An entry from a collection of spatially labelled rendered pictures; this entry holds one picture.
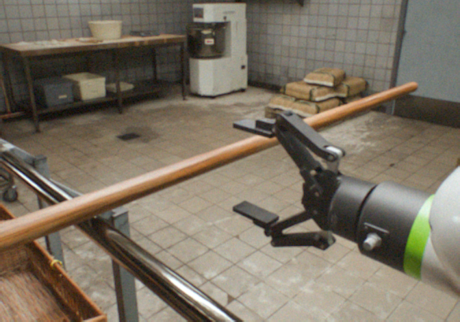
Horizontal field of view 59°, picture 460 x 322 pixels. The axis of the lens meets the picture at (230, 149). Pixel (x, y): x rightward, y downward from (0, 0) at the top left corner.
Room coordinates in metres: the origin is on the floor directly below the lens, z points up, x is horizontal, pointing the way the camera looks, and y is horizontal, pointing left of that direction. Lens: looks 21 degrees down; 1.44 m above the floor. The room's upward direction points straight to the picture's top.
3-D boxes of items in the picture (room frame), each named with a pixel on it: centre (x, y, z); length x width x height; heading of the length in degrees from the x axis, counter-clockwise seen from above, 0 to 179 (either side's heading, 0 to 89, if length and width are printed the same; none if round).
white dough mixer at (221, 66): (6.19, 0.23, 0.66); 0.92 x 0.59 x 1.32; 135
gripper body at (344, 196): (0.45, -0.13, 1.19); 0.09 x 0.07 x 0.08; 46
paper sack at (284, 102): (4.93, -0.79, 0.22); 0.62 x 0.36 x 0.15; 140
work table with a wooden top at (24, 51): (5.33, 1.66, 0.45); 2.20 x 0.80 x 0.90; 135
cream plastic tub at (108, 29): (5.49, 1.61, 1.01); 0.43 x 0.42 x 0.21; 135
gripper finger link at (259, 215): (0.55, -0.04, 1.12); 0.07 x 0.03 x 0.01; 46
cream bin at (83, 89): (5.13, 1.86, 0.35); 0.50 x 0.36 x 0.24; 46
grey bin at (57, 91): (4.84, 2.16, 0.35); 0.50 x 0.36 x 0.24; 45
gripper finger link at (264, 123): (0.53, -0.06, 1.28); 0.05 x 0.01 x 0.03; 46
